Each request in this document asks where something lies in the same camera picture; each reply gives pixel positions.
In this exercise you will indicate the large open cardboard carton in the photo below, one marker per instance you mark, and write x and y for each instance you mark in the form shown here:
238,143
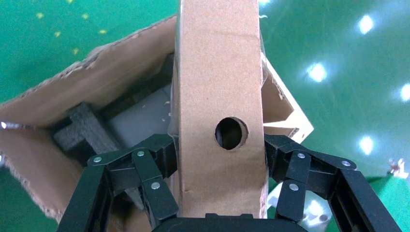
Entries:
48,105

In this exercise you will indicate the silver binder clip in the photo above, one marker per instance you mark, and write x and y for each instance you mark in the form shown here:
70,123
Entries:
398,167

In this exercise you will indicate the green neighbour table cloth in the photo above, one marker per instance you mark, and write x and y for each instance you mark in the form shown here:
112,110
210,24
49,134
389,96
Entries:
390,198

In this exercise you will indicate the dark grey foam insert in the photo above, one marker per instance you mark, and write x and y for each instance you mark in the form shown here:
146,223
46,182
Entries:
86,134

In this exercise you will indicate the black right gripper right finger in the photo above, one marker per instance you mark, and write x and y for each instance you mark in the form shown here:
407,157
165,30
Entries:
320,174

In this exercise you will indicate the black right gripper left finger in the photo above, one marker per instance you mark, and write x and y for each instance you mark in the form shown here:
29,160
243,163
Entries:
141,166

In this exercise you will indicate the cardboard box with hole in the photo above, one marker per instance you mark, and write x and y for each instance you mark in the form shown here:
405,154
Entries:
221,64

